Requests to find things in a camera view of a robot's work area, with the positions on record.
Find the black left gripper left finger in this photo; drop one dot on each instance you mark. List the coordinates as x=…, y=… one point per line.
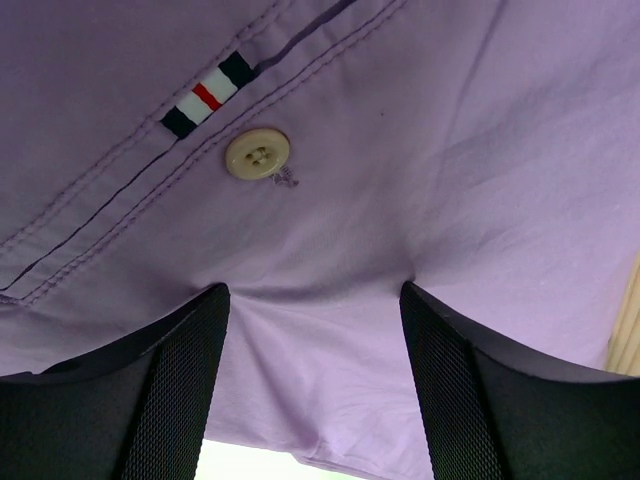
x=136, y=408

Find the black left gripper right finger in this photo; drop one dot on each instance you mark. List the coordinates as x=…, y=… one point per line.
x=493, y=408

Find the purple trousers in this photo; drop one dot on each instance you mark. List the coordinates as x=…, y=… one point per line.
x=314, y=156

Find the wooden clothes rack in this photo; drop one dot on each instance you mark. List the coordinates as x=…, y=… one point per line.
x=623, y=345

